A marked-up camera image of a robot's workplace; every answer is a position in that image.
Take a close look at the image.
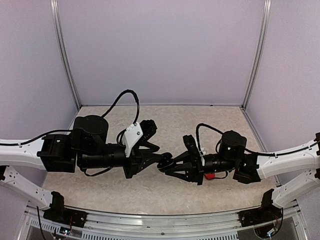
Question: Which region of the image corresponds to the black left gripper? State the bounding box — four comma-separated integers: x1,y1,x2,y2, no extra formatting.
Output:
79,142,164,180

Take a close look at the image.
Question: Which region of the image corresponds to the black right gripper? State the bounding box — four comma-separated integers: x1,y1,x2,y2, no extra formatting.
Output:
164,151,237,186

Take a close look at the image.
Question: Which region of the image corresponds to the black earbud charging case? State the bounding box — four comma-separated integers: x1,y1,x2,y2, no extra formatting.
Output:
157,152,174,173

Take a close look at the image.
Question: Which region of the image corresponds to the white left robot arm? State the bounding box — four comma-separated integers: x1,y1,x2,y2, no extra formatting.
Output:
0,115,165,188

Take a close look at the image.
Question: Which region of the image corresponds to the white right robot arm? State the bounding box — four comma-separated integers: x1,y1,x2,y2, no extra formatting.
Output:
157,130,320,222

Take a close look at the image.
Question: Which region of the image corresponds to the red round object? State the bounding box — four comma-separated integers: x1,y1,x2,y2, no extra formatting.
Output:
204,173,216,181

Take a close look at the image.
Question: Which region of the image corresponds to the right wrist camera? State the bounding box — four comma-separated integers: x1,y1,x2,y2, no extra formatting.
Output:
182,134,202,161

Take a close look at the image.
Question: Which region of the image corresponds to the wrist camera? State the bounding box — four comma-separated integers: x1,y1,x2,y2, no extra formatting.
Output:
123,119,157,158
182,134,202,161

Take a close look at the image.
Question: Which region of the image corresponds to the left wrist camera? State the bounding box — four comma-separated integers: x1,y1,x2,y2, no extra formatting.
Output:
123,119,157,158

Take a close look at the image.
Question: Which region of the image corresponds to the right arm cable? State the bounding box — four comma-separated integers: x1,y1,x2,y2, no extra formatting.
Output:
195,123,318,157

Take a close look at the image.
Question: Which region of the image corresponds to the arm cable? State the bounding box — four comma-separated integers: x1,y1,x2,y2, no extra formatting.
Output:
195,123,318,157
101,89,141,125

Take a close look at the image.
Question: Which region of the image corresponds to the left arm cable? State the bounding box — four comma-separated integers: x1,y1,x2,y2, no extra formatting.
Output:
101,89,141,125

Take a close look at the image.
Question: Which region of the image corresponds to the front aluminium rail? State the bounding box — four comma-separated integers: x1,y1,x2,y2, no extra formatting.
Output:
23,197,306,240

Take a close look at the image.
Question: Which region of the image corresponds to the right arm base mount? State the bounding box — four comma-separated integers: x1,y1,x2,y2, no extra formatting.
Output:
238,205,283,227

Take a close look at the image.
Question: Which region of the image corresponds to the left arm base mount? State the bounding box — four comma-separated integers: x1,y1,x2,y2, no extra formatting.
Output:
43,208,88,228

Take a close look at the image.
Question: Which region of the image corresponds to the left aluminium frame post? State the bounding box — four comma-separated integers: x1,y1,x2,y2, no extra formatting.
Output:
50,0,82,111

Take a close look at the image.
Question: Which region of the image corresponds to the aluminium frame post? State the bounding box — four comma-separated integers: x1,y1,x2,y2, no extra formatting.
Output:
241,0,272,112
50,0,82,111

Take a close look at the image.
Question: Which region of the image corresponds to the right aluminium frame post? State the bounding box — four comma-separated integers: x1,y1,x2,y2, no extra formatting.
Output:
241,0,272,112

